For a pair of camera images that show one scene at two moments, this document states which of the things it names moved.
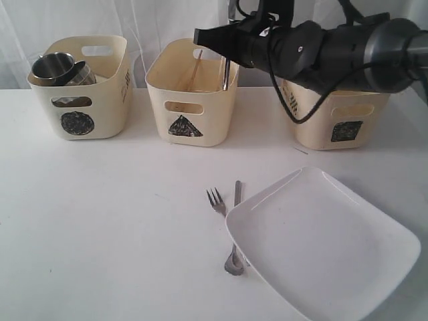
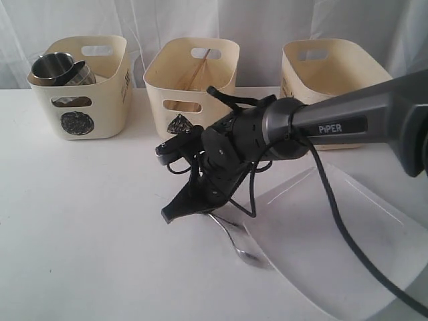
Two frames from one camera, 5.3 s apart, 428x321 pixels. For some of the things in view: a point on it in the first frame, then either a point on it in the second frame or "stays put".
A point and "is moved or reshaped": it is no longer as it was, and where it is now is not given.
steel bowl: x=71 y=101 stays put
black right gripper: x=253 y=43 to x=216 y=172
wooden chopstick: x=195 y=70 is moved or reshaped
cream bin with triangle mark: x=186 y=80 stays put
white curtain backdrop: x=149 y=25 stays put
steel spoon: x=233 y=265 to x=247 y=251
